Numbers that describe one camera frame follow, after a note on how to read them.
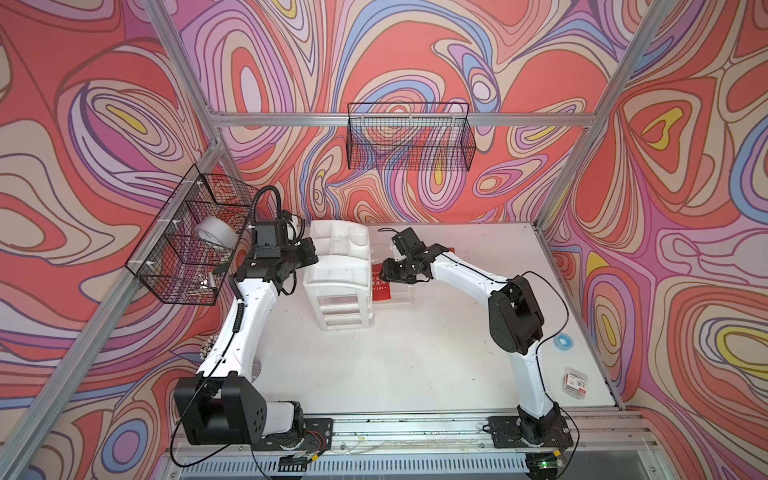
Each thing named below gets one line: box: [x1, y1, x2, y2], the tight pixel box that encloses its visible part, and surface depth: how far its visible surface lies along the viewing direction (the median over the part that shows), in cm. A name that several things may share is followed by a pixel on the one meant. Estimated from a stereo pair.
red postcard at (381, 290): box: [372, 263, 391, 301], surface depth 95 cm
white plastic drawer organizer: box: [303, 220, 375, 331], surface depth 84 cm
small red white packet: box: [562, 367, 589, 400], surface depth 81 cm
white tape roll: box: [195, 216, 240, 250], surface depth 76 cm
